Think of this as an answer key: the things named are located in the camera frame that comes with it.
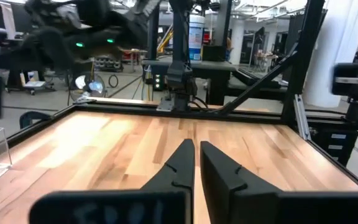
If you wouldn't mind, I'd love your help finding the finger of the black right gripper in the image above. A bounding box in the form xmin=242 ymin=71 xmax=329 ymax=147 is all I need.
xmin=0 ymin=42 xmax=51 ymax=71

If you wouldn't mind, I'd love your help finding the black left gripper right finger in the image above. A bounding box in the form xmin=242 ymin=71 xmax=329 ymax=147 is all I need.
xmin=200 ymin=141 xmax=358 ymax=224

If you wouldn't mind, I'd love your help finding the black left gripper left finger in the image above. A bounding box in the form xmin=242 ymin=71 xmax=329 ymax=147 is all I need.
xmin=29 ymin=139 xmax=196 ymax=224

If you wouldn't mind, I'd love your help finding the round silver fan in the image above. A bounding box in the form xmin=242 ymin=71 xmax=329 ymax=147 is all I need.
xmin=74 ymin=73 xmax=108 ymax=98

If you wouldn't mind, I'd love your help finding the black hook clamp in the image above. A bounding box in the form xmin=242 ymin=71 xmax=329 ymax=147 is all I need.
xmin=19 ymin=111 xmax=53 ymax=130

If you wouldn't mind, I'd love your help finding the black drawer cabinet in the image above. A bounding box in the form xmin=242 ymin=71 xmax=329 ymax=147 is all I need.
xmin=314 ymin=128 xmax=358 ymax=166

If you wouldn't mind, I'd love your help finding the white blue wipes canister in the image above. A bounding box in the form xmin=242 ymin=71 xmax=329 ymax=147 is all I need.
xmin=188 ymin=14 xmax=206 ymax=62

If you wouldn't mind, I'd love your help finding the dark grey side table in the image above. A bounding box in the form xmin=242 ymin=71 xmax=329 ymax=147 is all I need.
xmin=140 ymin=58 xmax=239 ymax=106

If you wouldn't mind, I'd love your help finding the white pillar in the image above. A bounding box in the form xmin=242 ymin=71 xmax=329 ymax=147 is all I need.
xmin=302 ymin=0 xmax=358 ymax=109
xmin=229 ymin=18 xmax=246 ymax=65

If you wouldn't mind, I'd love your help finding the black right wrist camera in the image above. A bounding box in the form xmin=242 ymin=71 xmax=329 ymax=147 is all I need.
xmin=25 ymin=0 xmax=111 ymax=30

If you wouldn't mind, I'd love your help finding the silver aluminium frame bar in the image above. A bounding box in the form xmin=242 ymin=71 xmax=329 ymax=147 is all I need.
xmin=292 ymin=93 xmax=311 ymax=141

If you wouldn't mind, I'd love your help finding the black leader arm handle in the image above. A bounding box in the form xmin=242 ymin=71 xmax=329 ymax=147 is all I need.
xmin=332 ymin=62 xmax=358 ymax=124

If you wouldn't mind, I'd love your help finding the black table frame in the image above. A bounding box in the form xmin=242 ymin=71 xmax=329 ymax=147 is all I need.
xmin=7 ymin=0 xmax=358 ymax=191

